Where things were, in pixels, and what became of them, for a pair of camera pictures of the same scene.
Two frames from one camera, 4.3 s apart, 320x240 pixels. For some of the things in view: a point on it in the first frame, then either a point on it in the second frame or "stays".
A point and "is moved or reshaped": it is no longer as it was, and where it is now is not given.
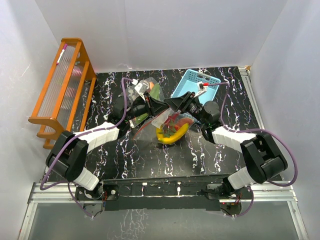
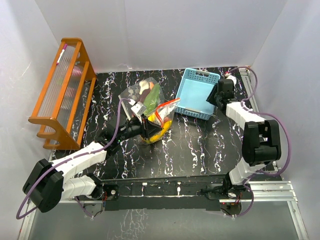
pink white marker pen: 61,53 stays
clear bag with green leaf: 150,86 stays
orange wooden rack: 65,100 stays
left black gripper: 152,106 -> 150,128
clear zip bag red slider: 170,127 is moved or reshaped
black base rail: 153,193 stays
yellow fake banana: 180,132 -> 159,135
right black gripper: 182,103 -> 210,98
